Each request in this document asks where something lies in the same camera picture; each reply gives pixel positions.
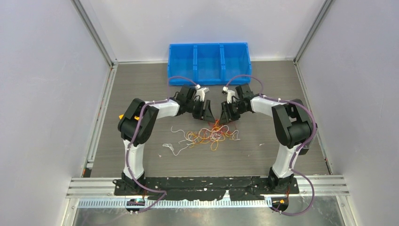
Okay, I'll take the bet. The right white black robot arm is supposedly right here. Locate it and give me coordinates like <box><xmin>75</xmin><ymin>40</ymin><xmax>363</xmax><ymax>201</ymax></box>
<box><xmin>219</xmin><ymin>84</ymin><xmax>317</xmax><ymax>193</ymax></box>

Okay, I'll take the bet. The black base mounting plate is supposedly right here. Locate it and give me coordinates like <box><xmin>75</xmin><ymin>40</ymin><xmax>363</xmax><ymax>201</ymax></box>
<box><xmin>113</xmin><ymin>176</ymin><xmax>299</xmax><ymax>201</ymax></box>

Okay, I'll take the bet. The orange yellow thin cable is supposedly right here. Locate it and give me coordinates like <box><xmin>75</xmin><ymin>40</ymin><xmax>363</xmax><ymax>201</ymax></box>
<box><xmin>187</xmin><ymin>123</ymin><xmax>239</xmax><ymax>152</ymax></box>

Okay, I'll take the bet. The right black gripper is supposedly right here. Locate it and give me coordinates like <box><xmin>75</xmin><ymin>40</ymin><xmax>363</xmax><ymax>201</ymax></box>
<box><xmin>219</xmin><ymin>100</ymin><xmax>247</xmax><ymax>125</ymax></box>

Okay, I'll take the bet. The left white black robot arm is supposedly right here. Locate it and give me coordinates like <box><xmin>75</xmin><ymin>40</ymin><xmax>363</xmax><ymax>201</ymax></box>
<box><xmin>113</xmin><ymin>85</ymin><xmax>215</xmax><ymax>195</ymax></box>

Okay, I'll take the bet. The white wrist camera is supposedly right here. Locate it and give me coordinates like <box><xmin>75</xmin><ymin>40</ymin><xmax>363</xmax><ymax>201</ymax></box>
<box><xmin>194</xmin><ymin>84</ymin><xmax>209</xmax><ymax>102</ymax></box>
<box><xmin>222</xmin><ymin>86</ymin><xmax>236</xmax><ymax>104</ymax></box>

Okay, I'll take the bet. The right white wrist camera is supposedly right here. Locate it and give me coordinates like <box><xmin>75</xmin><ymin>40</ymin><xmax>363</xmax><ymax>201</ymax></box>
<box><xmin>222</xmin><ymin>86</ymin><xmax>236</xmax><ymax>104</ymax></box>

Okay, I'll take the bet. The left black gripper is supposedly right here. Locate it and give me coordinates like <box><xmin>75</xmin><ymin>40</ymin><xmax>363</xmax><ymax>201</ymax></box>
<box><xmin>186</xmin><ymin>99</ymin><xmax>215</xmax><ymax>123</ymax></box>

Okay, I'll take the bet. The yellow triangular plastic stand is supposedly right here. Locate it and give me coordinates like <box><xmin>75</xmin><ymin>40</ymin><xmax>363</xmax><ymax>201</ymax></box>
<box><xmin>119</xmin><ymin>114</ymin><xmax>140</xmax><ymax>121</ymax></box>

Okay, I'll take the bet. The aluminium front rail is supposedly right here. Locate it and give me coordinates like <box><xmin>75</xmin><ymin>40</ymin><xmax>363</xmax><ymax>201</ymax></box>
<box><xmin>66</xmin><ymin>175</ymin><xmax>350</xmax><ymax>209</ymax></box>

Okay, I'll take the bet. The black triangular stand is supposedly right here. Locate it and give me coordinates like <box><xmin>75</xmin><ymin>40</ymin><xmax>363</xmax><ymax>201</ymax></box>
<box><xmin>299</xmin><ymin>124</ymin><xmax>318</xmax><ymax>155</ymax></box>

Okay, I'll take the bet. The blue three-compartment plastic bin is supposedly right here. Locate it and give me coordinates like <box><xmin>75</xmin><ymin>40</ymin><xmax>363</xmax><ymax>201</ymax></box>
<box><xmin>167</xmin><ymin>42</ymin><xmax>252</xmax><ymax>86</ymax></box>

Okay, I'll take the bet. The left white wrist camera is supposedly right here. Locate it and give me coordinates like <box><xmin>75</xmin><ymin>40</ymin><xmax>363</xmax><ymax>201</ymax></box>
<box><xmin>194</xmin><ymin>84</ymin><xmax>209</xmax><ymax>102</ymax></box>

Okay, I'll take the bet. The white thin cable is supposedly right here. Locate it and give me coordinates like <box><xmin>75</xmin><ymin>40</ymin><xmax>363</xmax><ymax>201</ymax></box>
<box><xmin>162</xmin><ymin>124</ymin><xmax>241</xmax><ymax>157</ymax></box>

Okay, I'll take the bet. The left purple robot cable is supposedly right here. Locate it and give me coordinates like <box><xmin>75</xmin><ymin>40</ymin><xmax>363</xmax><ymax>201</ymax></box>
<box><xmin>124</xmin><ymin>75</ymin><xmax>200</xmax><ymax>214</ymax></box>

